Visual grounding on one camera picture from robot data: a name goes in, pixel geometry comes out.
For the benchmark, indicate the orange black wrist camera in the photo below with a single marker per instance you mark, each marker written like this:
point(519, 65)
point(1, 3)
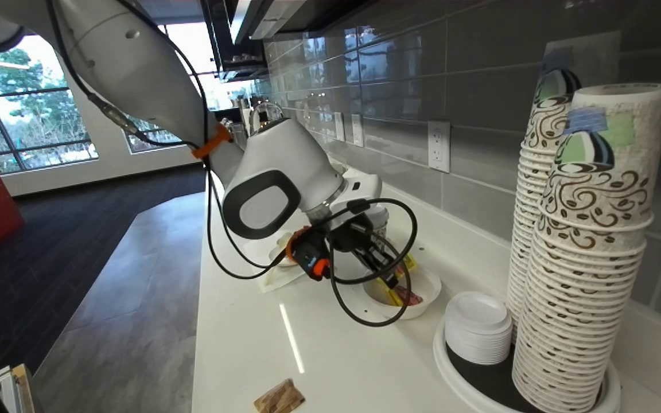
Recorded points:
point(310, 254)

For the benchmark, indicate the paper cup stack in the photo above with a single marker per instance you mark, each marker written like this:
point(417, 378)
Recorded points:
point(538, 149)
point(589, 245)

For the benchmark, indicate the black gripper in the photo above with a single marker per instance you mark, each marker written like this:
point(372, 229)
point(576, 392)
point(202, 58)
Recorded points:
point(359, 231)

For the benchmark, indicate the brown sachet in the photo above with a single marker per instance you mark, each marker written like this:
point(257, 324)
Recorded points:
point(281, 398)

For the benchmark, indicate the white lid stack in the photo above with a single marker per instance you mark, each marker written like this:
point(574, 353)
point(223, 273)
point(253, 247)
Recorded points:
point(478, 330)

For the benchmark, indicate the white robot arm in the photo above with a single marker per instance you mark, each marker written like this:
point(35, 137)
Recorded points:
point(129, 70)

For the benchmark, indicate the white bowl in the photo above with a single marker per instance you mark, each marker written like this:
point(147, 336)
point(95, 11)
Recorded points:
point(370, 302)

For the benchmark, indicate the left paper cup stack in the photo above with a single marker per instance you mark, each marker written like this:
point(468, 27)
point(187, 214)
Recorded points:
point(538, 149)

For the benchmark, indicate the white round cup tray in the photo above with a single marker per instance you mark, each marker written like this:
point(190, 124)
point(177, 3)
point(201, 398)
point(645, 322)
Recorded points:
point(490, 388)

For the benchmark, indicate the right white wall outlet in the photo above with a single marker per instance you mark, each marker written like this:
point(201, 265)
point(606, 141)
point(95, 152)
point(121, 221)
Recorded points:
point(440, 146)

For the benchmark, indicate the right paper cup stack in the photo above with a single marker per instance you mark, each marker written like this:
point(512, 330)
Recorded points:
point(589, 245)

